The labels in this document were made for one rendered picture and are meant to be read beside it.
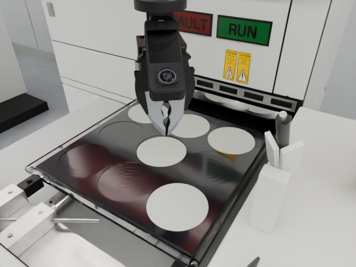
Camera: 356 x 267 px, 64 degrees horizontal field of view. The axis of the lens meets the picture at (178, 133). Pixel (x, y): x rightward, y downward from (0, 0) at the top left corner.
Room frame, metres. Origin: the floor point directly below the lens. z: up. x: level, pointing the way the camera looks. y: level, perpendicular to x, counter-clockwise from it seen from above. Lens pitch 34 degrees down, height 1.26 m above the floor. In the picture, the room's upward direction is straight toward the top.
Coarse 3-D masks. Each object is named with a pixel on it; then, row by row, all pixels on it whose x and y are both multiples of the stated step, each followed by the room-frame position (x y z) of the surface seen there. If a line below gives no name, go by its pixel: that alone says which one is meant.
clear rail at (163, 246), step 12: (36, 168) 0.41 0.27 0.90; (48, 180) 0.38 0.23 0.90; (72, 192) 0.35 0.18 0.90; (84, 204) 0.32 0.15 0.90; (108, 216) 0.30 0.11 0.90; (120, 216) 0.30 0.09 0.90; (132, 228) 0.27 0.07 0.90; (144, 240) 0.26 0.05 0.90; (156, 240) 0.25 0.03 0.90; (168, 252) 0.24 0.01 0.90; (180, 252) 0.23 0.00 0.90; (192, 264) 0.22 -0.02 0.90
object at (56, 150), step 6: (132, 102) 0.67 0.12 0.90; (120, 108) 0.64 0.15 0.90; (126, 108) 0.64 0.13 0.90; (114, 114) 0.61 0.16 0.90; (102, 120) 0.58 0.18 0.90; (96, 126) 0.56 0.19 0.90; (84, 132) 0.53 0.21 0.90; (72, 138) 0.50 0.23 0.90; (78, 138) 0.51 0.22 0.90; (66, 144) 0.48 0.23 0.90; (54, 150) 0.46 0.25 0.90; (42, 156) 0.44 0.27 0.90; (48, 156) 0.45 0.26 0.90; (36, 162) 0.43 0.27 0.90; (24, 168) 0.41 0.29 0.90
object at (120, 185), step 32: (96, 128) 0.55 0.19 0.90; (128, 128) 0.55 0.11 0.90; (64, 160) 0.44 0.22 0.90; (96, 160) 0.44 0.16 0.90; (128, 160) 0.43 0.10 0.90; (192, 160) 0.44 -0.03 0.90; (224, 160) 0.44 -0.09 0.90; (96, 192) 0.35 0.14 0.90; (128, 192) 0.35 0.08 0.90; (224, 192) 0.35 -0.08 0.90
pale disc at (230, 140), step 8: (224, 128) 0.55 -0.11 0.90; (232, 128) 0.55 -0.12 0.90; (208, 136) 0.52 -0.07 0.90; (216, 136) 0.52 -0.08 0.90; (224, 136) 0.52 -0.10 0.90; (232, 136) 0.52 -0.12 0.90; (240, 136) 0.52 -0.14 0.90; (248, 136) 0.52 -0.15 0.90; (216, 144) 0.49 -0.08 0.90; (224, 144) 0.49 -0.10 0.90; (232, 144) 0.49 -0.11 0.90; (240, 144) 0.49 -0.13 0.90; (248, 144) 0.49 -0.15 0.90; (224, 152) 0.46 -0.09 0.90; (232, 152) 0.46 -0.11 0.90; (240, 152) 0.46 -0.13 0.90
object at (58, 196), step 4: (60, 192) 0.40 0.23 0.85; (56, 196) 0.39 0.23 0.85; (60, 196) 0.39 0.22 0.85; (64, 196) 0.39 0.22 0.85; (48, 200) 0.38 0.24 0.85; (52, 200) 0.38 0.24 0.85; (56, 200) 0.38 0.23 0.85; (72, 200) 0.40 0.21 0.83; (48, 204) 0.37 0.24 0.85; (68, 204) 0.39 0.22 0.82; (60, 208) 0.37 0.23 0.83; (64, 208) 0.38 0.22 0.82
